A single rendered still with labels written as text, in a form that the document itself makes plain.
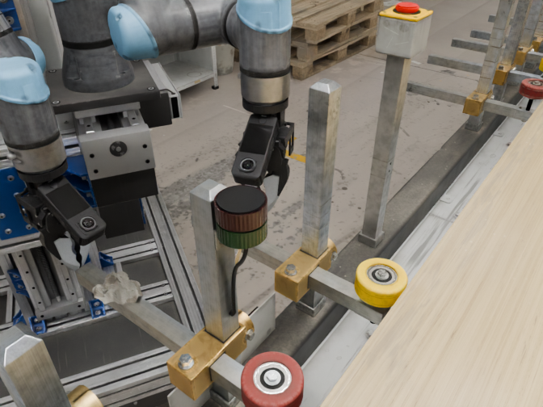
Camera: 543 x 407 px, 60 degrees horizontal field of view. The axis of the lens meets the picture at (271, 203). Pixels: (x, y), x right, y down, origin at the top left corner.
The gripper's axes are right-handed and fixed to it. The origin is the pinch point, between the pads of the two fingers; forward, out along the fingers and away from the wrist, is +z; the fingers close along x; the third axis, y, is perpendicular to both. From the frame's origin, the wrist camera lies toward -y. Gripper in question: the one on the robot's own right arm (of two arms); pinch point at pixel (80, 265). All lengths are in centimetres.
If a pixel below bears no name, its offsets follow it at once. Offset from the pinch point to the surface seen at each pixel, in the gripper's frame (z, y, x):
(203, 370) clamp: -0.9, -32.3, 2.7
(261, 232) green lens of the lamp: -23.5, -37.5, -3.9
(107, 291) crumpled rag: -1.3, -10.4, 1.6
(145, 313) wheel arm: -0.2, -17.7, 0.4
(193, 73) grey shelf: 73, 194, -214
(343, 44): 71, 140, -344
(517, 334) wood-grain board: -4, -65, -26
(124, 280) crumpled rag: -1.1, -10.2, -1.7
